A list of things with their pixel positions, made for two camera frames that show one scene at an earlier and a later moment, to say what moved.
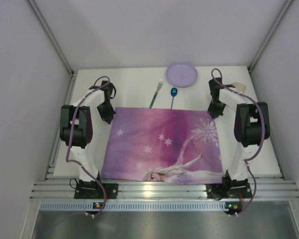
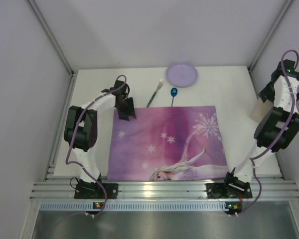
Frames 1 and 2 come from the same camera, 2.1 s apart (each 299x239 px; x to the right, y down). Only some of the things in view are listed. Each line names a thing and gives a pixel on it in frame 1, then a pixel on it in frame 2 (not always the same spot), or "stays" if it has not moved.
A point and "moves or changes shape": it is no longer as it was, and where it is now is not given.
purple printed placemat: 170,146 stays
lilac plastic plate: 182,75 stays
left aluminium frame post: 40,16 stays
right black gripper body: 215,110 to 265,92
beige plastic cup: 239,86 moves or changes shape
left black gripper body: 106,112 to 126,109
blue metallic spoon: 174,92 stays
